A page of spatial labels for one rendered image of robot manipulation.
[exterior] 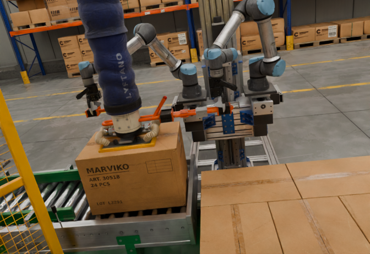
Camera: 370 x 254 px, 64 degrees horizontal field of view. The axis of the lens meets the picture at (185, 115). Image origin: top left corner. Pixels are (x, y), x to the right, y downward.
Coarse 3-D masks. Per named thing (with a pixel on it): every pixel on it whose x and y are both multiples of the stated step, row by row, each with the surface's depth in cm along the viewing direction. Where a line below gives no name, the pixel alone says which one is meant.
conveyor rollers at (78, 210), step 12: (12, 192) 226; (48, 192) 223; (60, 192) 223; (0, 204) 213; (12, 204) 211; (24, 204) 210; (48, 204) 207; (60, 204) 205; (72, 204) 203; (84, 204) 202; (84, 216) 186; (96, 216) 185
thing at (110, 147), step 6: (138, 138) 176; (102, 144) 182; (114, 144) 178; (120, 144) 177; (126, 144) 176; (132, 144) 175; (138, 144) 175; (144, 144) 174; (150, 144) 173; (102, 150) 175; (108, 150) 175; (114, 150) 175
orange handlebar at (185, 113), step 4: (208, 108) 180; (212, 108) 180; (232, 108) 176; (176, 112) 182; (180, 112) 178; (184, 112) 177; (188, 112) 178; (192, 112) 177; (208, 112) 177; (212, 112) 177; (140, 116) 184; (144, 116) 183; (156, 116) 179; (176, 116) 178; (180, 116) 178; (184, 116) 179; (188, 116) 178; (108, 120) 186; (140, 120) 180; (144, 120) 180; (148, 120) 180; (152, 120) 180; (104, 124) 182; (108, 124) 181; (112, 124) 181
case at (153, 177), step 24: (96, 144) 188; (168, 144) 173; (96, 168) 173; (120, 168) 173; (144, 168) 172; (168, 168) 172; (96, 192) 180; (120, 192) 179; (144, 192) 179; (168, 192) 178
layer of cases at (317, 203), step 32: (320, 160) 207; (352, 160) 201; (224, 192) 189; (256, 192) 184; (288, 192) 180; (320, 192) 176; (352, 192) 172; (224, 224) 163; (256, 224) 159; (288, 224) 156; (320, 224) 153; (352, 224) 150
